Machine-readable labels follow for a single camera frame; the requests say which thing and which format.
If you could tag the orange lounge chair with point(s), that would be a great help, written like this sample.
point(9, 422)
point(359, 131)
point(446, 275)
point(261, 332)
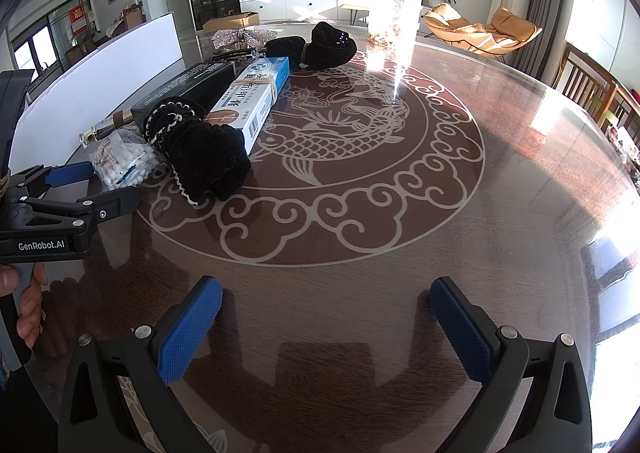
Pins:
point(515, 30)
point(450, 20)

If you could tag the cardboard box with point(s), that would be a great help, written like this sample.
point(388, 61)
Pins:
point(230, 21)

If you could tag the silver cosmetic tube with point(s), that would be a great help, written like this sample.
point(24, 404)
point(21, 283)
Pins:
point(107, 128)

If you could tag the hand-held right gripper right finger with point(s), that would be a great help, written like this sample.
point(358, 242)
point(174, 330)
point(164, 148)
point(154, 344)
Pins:
point(462, 328)

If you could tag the bag of white beads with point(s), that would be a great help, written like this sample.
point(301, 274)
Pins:
point(125, 168)

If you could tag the black printed box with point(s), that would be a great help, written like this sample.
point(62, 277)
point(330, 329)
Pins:
point(200, 78)

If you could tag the black hat far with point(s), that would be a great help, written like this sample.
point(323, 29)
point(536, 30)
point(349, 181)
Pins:
point(330, 50)

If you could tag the silver sequin bow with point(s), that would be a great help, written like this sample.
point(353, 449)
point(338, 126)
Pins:
point(240, 37)

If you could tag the pile of household clutter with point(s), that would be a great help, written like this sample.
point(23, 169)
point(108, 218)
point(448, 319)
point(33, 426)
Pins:
point(625, 153)

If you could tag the person's left hand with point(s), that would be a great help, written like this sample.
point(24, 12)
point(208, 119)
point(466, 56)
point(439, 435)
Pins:
point(30, 313)

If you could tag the white television console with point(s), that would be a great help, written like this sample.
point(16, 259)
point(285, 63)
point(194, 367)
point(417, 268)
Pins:
point(300, 8)

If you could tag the white partition board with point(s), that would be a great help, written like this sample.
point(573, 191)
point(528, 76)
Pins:
point(100, 73)

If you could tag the blue and white box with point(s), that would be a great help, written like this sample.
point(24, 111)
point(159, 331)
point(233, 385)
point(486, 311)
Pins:
point(260, 98)

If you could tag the wooden bench with hairpin legs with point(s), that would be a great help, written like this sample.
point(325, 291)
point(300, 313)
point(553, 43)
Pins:
point(352, 8)

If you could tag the round patterned glass desktop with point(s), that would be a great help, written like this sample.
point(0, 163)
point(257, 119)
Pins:
point(350, 283)

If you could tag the tall clear glass vase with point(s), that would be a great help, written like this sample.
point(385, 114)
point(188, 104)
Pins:
point(395, 8)

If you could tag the wooden dining chair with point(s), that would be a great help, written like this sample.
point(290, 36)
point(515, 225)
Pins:
point(580, 78)
point(625, 108)

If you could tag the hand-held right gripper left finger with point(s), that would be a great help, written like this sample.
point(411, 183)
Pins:
point(190, 328)

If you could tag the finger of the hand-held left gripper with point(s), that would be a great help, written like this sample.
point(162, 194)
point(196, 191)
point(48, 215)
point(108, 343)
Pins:
point(70, 174)
point(115, 203)

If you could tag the red door poster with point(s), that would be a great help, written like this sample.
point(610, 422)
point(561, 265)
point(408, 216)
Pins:
point(77, 15)

